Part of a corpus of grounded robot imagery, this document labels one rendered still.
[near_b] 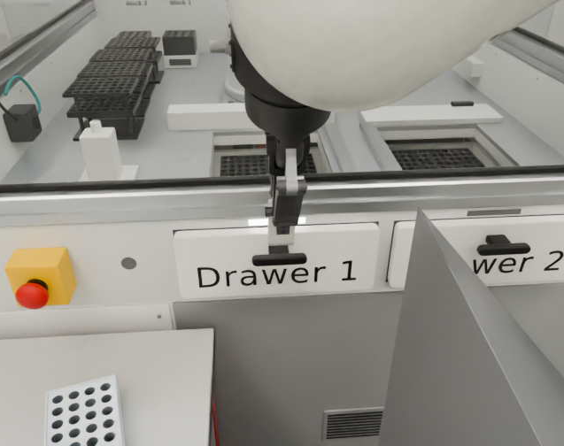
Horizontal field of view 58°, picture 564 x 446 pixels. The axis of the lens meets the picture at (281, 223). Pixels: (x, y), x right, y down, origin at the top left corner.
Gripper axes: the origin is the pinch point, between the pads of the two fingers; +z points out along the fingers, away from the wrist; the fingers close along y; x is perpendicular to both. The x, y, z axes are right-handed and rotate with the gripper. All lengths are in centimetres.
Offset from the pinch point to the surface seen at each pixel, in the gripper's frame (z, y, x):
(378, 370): 41.1, 2.7, 18.4
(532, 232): 12.7, -6.1, 37.5
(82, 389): 19.1, 10.9, -25.4
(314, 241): 12.9, -6.2, 5.6
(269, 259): 11.9, -2.8, -1.0
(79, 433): 18.0, 16.5, -24.6
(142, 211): 8.9, -9.4, -17.9
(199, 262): 15.6, -5.2, -10.8
